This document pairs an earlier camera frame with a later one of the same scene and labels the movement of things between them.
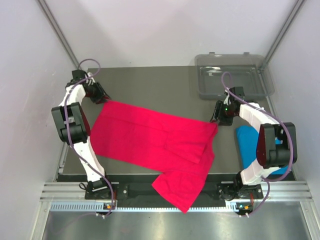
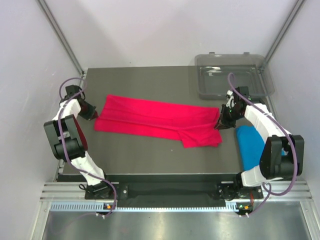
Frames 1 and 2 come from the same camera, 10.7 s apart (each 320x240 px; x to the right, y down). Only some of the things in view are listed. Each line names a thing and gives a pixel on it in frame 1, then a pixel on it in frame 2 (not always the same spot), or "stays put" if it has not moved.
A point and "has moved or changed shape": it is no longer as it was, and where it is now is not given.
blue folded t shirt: (247, 139) stays put
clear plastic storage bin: (216, 73) stays put
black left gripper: (100, 92) → (90, 115)
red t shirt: (178, 150) has moved or changed shape
